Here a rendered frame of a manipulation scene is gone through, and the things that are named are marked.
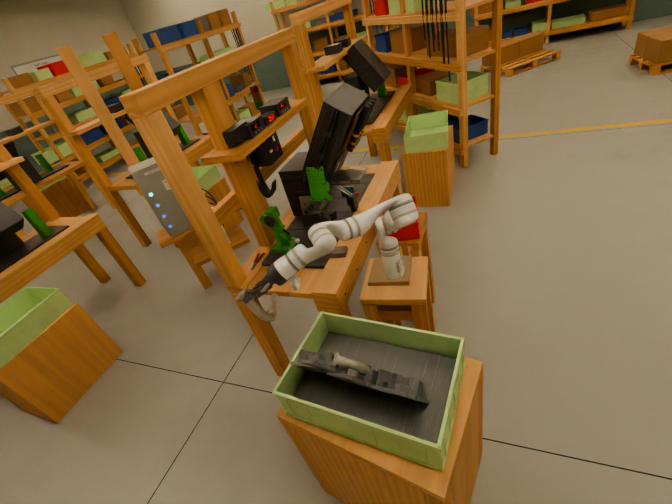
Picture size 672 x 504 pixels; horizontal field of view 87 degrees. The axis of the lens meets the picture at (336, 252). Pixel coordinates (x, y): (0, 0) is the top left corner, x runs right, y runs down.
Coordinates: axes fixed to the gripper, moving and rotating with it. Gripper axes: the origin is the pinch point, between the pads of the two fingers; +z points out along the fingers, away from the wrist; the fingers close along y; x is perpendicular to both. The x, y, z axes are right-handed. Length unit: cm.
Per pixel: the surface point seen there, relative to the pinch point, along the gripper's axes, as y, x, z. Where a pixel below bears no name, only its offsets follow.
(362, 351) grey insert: -24, 53, -11
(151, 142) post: -53, -70, 4
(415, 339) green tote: -16, 58, -33
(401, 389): 23, 45, -23
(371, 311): -54, 54, -22
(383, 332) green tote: -23, 51, -24
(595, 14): -687, 107, -709
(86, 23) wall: -1097, -746, 205
